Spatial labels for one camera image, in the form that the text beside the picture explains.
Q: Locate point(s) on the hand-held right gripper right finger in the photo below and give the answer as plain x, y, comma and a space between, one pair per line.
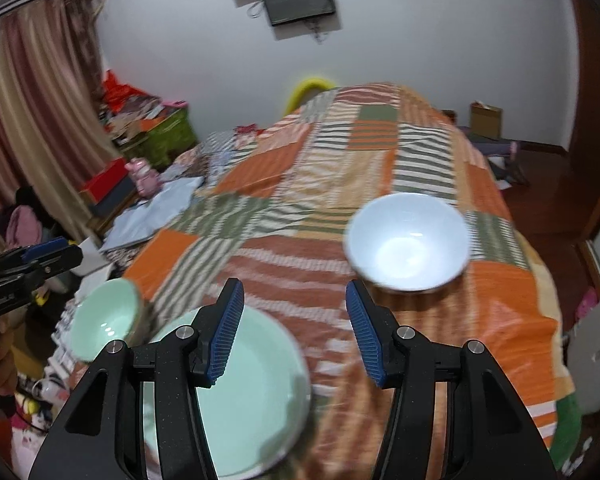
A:
364, 332

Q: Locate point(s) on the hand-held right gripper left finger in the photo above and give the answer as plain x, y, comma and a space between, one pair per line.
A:
227, 331

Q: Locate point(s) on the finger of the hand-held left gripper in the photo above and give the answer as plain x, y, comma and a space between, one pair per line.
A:
45, 249
62, 260

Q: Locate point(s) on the green plate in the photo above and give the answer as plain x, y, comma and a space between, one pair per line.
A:
260, 385

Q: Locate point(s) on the green bowl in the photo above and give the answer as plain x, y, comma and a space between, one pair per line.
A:
105, 320

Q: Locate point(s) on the white bowl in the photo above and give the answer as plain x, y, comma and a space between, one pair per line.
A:
405, 245

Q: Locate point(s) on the person's left hand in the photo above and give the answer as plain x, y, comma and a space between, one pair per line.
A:
2, 375

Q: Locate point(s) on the pink plush toy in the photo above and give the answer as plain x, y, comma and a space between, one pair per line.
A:
22, 227

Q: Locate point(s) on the dark box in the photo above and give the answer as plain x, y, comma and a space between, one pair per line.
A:
111, 201

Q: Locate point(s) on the red box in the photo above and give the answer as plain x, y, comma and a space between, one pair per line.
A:
105, 180

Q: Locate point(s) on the light blue cloth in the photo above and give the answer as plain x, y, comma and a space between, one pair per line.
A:
155, 210

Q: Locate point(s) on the pink toy figure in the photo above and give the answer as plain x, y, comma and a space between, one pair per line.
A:
145, 177

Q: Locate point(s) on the striped curtain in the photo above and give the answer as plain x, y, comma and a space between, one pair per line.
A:
30, 110

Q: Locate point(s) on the green box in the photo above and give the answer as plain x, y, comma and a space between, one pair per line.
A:
170, 135

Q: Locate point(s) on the striped orange patchwork blanket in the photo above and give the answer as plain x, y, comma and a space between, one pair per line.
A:
330, 170

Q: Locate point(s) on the orange red bag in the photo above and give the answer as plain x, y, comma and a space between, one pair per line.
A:
125, 92

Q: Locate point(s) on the checkered patterned cloth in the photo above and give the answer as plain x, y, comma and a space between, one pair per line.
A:
215, 152

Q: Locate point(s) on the cardboard box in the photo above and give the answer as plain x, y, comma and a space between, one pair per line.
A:
485, 122

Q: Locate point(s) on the yellow tube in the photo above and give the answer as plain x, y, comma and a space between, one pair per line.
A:
310, 82

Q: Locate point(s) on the wooden door frame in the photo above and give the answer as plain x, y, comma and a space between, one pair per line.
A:
592, 135

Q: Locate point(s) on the grey wall monitor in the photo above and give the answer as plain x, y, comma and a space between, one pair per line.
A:
300, 2

